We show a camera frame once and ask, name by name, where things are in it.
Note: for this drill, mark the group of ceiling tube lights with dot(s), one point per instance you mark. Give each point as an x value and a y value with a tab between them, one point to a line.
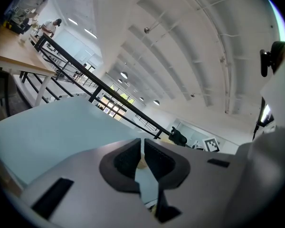
90	33

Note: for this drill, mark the grey chair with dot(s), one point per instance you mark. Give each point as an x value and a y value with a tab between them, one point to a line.
2	89

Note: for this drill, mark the brown wooden bowl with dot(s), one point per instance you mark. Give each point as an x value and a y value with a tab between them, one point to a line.
142	165

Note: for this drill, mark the small pale object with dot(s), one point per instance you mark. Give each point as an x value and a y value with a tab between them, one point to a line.
24	35

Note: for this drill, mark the white printed t-shirt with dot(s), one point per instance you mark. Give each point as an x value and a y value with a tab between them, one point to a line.
280	91

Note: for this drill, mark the black head-worn camera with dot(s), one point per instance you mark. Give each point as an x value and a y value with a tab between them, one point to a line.
275	56

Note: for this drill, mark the wooden table with white legs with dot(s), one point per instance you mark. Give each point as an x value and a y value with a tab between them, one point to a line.
12	53

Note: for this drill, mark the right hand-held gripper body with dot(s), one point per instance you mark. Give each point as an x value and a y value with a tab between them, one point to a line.
211	145

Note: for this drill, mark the group of round pendant lamps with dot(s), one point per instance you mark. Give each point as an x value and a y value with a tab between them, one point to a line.
124	75

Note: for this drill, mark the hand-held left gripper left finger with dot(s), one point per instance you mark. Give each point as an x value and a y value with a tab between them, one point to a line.
85	186

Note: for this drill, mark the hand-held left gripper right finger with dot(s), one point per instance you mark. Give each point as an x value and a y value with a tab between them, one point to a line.
199	186

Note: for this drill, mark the large glass window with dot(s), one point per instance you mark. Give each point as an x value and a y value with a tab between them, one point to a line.
114	103

